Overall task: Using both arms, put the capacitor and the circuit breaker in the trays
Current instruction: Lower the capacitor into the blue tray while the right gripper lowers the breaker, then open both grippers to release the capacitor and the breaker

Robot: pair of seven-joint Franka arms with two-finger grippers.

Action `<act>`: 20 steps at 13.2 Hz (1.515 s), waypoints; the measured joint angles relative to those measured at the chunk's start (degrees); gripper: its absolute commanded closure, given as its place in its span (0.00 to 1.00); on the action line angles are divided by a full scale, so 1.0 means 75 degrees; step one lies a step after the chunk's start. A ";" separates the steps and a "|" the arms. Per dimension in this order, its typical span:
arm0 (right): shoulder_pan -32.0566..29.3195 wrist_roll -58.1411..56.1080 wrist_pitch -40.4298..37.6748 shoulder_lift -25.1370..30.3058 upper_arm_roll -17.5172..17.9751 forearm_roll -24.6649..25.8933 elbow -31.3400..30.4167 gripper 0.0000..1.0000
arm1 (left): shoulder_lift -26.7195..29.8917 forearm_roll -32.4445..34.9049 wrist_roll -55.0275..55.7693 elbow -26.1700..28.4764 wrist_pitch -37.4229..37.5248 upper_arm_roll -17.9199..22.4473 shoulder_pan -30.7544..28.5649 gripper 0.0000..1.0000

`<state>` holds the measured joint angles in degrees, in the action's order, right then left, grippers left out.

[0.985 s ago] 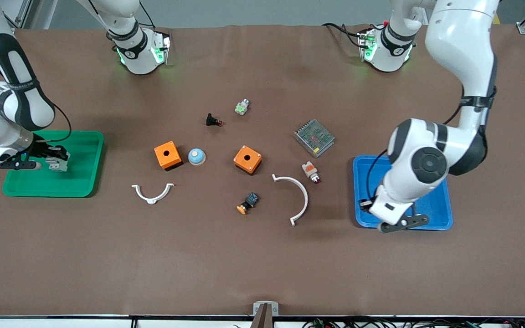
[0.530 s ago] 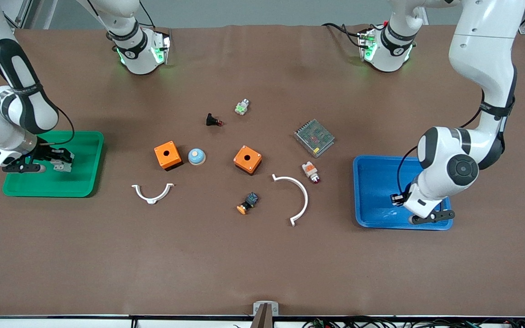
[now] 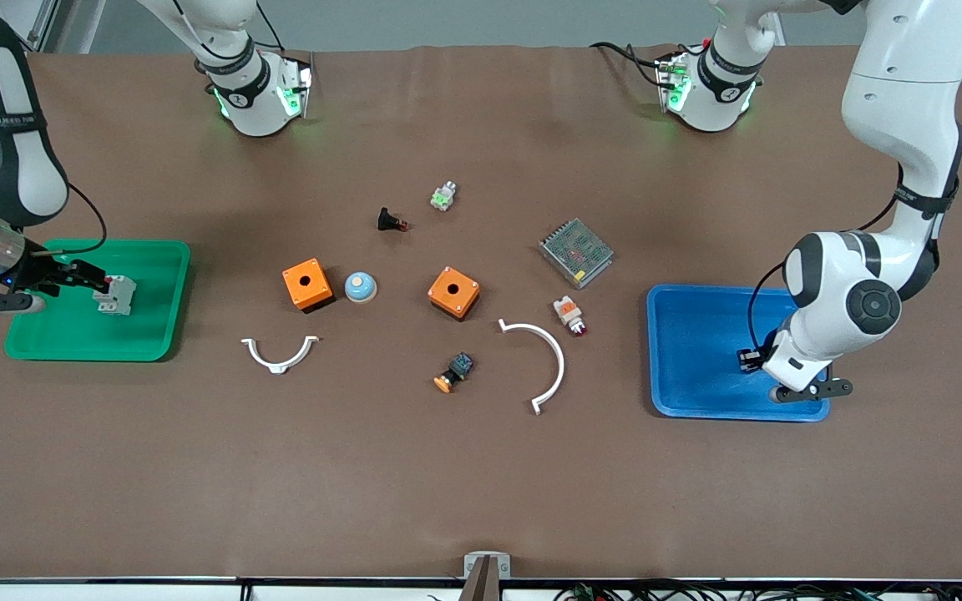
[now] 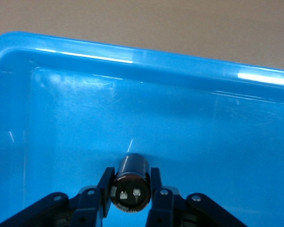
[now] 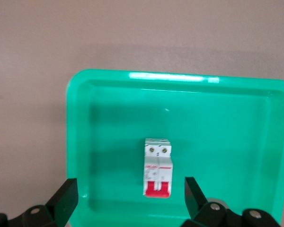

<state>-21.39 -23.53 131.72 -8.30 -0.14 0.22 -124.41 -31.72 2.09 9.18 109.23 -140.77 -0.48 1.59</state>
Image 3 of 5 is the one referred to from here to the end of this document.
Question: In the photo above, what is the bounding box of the small white curved bracket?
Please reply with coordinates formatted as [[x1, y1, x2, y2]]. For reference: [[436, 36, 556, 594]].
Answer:
[[240, 335, 320, 376]]

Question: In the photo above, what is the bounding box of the orange white red indicator light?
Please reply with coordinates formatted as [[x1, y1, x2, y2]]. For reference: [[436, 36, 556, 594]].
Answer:
[[553, 295, 590, 338]]

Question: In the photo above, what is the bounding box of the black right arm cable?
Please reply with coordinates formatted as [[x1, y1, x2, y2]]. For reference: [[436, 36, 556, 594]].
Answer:
[[37, 182, 109, 256]]

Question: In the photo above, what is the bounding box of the white red circuit breaker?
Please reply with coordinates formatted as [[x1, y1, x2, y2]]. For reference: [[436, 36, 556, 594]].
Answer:
[[94, 275, 138, 317]]

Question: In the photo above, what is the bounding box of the orange black push button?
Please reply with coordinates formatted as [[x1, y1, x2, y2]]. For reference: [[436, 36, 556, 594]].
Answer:
[[433, 351, 476, 394]]

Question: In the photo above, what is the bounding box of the green plastic tray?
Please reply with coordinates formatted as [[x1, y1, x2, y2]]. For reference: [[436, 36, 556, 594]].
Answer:
[[4, 239, 192, 363]]

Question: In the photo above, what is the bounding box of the dark camera mount post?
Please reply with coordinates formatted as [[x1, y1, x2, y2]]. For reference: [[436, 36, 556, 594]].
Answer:
[[457, 557, 502, 601]]

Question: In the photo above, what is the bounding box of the blue dome push button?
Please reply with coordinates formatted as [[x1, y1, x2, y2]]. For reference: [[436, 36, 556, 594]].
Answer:
[[343, 271, 379, 305]]

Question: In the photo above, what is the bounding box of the aluminium frame profile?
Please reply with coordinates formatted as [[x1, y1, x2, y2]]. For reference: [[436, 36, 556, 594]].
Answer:
[[23, 0, 61, 53]]

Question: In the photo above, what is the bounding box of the black base cable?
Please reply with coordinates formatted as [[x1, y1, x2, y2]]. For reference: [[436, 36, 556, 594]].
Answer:
[[172, 0, 315, 80], [589, 39, 676, 91]]

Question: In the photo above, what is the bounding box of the large white curved bracket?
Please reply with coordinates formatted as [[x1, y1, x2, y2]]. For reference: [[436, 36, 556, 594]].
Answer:
[[497, 318, 567, 416]]

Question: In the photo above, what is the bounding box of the metal mesh power supply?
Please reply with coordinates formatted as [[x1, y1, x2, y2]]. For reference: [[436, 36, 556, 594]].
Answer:
[[538, 218, 615, 290]]

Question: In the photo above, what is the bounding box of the orange button box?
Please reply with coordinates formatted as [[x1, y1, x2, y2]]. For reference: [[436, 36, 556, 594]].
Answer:
[[427, 265, 482, 321], [281, 257, 336, 314]]

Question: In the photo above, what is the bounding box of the grey metal table bracket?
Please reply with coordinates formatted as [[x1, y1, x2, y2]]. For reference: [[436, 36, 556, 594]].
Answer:
[[463, 552, 512, 579]]

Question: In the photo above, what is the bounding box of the blue plastic tray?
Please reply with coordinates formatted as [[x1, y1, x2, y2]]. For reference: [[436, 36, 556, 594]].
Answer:
[[646, 284, 832, 423]]

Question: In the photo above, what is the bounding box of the black left base cable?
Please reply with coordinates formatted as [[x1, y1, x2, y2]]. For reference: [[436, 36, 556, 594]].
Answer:
[[589, 39, 676, 91]]

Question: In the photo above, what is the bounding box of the black right base cable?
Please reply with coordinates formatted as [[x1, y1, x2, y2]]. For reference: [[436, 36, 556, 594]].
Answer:
[[172, 0, 315, 80]]

